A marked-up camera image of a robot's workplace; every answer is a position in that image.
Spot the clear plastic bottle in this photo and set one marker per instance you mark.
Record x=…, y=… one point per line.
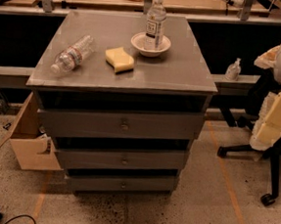
x=156, y=17
x=72, y=57

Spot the grey drawer cabinet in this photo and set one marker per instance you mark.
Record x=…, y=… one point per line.
x=175, y=81

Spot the top drawer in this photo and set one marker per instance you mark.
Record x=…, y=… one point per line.
x=142, y=125

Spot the drawer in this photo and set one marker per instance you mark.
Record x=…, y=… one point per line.
x=121, y=183
x=121, y=159
x=142, y=125

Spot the middle drawer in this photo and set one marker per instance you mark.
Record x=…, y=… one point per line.
x=121, y=159

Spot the bottom drawer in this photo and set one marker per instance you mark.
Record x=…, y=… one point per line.
x=121, y=183

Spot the lying clear plastic bottle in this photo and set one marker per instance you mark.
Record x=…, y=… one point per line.
x=72, y=57

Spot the hand sanitizer bottle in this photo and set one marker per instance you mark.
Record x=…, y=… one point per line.
x=233, y=70

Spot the yellow sponge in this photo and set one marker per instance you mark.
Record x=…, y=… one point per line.
x=119, y=59

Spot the white bowl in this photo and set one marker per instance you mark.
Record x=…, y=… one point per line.
x=147, y=47

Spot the cardboard box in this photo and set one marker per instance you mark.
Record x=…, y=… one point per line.
x=33, y=149

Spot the black office chair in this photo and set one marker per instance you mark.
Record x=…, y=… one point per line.
x=258, y=92

